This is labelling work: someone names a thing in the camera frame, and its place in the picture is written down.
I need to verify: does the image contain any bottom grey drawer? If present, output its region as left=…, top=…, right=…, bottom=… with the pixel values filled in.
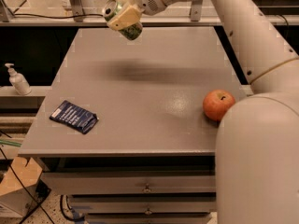
left=86, top=213, right=211, bottom=224

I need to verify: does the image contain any green soda can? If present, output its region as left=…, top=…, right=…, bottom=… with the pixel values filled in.
left=102, top=0, right=143, bottom=40

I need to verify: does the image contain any black floor cable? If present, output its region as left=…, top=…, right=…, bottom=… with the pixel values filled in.
left=0, top=147, right=57, bottom=224

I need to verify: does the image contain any dark blue snack packet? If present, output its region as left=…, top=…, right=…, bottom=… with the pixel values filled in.
left=50, top=100, right=98, bottom=134

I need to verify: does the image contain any right metal bracket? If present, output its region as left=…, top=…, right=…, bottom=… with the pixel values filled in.
left=190, top=0, right=203, bottom=21

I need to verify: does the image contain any grey drawer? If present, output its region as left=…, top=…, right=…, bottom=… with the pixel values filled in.
left=42, top=171, right=216, bottom=195
left=86, top=213, right=211, bottom=224
left=69, top=195, right=216, bottom=214

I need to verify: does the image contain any metal bracket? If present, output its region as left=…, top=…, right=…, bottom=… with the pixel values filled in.
left=69, top=0, right=84, bottom=22
left=190, top=0, right=203, bottom=21

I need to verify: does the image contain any red apple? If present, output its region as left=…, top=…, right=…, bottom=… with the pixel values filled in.
left=203, top=90, right=235, bottom=121

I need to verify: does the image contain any grey drawer cabinet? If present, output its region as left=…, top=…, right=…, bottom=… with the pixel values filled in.
left=18, top=27, right=250, bottom=224

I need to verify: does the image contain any left metal bracket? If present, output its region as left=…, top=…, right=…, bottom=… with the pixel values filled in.
left=69, top=0, right=84, bottom=22

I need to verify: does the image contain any white pump dispenser bottle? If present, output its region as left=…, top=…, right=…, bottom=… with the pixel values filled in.
left=5, top=63, right=31, bottom=95

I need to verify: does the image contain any middle grey drawer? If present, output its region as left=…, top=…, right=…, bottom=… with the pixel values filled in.
left=69, top=195, right=216, bottom=214

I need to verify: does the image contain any long grey shelf rail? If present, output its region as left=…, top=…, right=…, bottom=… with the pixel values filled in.
left=0, top=15, right=299, bottom=27

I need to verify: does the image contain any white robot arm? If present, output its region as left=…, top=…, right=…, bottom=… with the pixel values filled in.
left=108, top=0, right=299, bottom=224

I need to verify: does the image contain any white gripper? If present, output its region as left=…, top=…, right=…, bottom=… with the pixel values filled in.
left=107, top=0, right=167, bottom=31

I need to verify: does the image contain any top grey drawer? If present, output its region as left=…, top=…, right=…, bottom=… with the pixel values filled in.
left=42, top=171, right=216, bottom=195

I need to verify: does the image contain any black cable on shelf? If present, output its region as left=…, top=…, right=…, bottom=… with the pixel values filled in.
left=12, top=12, right=107, bottom=20

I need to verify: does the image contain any cardboard box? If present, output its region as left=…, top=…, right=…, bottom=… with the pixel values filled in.
left=0, top=157, right=42, bottom=217

